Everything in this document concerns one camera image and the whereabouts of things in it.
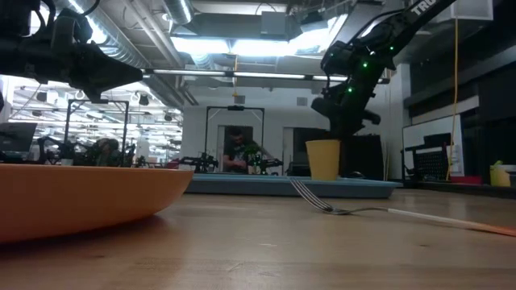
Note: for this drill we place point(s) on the yellow cup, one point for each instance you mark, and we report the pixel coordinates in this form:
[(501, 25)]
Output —
[(323, 160)]

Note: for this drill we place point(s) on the yellow bottle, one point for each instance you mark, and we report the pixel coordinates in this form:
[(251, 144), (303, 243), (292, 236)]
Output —
[(499, 175)]

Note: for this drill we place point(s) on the long ceiling light bar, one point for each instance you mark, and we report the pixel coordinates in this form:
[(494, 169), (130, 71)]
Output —
[(242, 75)]

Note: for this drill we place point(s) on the blue plastic tray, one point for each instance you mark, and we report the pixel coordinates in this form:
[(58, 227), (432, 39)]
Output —
[(258, 186)]

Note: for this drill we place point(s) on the person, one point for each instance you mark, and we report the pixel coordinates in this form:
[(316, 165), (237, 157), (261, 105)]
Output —
[(238, 152)]

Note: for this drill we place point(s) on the dark computer monitor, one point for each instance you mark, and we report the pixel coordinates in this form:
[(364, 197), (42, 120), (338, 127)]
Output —
[(17, 137)]

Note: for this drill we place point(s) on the silver ventilation duct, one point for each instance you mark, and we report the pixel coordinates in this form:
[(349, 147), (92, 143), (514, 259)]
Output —
[(117, 40)]

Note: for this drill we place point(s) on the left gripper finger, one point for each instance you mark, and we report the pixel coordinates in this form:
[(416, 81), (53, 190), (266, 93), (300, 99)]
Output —
[(105, 68)]

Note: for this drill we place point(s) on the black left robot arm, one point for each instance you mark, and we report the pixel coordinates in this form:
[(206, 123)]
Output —
[(20, 56)]

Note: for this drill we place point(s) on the whiteboard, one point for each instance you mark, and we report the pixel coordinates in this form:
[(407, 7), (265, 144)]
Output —
[(419, 131)]

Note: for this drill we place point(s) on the black metal rig frame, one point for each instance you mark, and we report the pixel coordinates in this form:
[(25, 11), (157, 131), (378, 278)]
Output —
[(96, 102), (235, 108)]

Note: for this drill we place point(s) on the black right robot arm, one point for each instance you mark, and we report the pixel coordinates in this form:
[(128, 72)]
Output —
[(387, 36)]

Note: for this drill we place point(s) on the orange plate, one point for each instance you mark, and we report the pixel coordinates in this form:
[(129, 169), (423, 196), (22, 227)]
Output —
[(80, 201)]

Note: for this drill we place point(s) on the red box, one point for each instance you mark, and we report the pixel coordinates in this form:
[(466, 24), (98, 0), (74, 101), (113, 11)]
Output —
[(465, 179)]

